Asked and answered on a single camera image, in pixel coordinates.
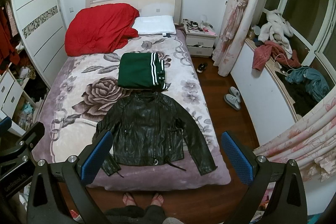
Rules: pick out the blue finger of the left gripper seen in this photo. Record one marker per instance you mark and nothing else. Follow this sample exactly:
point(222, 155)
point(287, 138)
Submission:
point(5, 125)

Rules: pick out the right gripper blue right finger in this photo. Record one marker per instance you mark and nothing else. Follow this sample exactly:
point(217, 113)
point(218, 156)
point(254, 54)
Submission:
point(287, 203)

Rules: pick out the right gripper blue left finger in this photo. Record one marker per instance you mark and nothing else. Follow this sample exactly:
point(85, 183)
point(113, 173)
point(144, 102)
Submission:
point(46, 202)

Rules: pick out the black leather jacket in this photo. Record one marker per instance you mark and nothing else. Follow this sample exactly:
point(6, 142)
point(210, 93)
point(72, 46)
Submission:
point(151, 129)

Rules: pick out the hanging red clothes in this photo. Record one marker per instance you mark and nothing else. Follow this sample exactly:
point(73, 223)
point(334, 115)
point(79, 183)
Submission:
point(8, 52)

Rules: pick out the white clothes pile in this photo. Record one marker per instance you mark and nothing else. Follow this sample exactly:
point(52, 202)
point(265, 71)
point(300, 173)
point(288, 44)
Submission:
point(277, 29)

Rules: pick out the white drawer unit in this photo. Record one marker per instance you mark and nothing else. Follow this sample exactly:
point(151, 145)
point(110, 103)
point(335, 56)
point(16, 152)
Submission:
point(13, 95)

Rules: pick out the person left foot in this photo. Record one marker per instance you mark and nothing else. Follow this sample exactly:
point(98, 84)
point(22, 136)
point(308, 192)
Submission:
point(128, 200)

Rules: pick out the person foot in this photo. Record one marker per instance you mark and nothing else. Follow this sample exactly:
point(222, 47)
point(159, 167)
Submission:
point(157, 200)
point(128, 200)

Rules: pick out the pink floral curtain near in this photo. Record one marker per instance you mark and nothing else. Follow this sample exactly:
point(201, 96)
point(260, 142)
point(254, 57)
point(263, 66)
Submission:
point(310, 142)

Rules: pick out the person right foot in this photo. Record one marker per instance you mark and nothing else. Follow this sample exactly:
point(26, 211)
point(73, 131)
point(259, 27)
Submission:
point(157, 200)

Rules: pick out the grey slipper right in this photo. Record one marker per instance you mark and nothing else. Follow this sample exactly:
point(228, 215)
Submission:
point(232, 101)

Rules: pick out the grey slipper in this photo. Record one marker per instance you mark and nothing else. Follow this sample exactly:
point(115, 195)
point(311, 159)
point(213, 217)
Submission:
point(233, 91)
point(232, 101)

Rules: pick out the folded green striped garment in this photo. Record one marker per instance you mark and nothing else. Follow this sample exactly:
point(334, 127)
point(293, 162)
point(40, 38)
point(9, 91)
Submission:
point(142, 71)

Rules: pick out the teal garment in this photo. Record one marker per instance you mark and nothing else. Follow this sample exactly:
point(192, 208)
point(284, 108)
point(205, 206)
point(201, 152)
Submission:
point(314, 82)

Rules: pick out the grey slipper left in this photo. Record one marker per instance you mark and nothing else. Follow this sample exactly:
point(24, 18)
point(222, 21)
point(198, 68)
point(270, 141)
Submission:
point(233, 91)

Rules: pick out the red quilt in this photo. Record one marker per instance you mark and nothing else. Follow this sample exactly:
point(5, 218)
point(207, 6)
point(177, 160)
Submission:
point(101, 29)

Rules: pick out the dusty red garment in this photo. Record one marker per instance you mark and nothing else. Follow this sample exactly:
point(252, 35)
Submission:
point(271, 49)

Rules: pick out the black shoe on floor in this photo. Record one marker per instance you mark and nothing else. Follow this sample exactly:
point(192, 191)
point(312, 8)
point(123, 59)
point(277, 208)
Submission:
point(202, 67)

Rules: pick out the white pillow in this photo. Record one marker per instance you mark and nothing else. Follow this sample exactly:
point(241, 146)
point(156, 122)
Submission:
point(154, 25)

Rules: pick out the white nightstand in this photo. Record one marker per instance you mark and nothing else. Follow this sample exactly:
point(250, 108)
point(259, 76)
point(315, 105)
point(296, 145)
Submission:
point(199, 41)

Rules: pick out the beige bed headboard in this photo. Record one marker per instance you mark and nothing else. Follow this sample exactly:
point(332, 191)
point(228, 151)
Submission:
point(147, 7)

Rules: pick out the pink tied curtain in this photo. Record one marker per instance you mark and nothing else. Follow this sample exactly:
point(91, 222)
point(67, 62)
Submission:
point(231, 23)

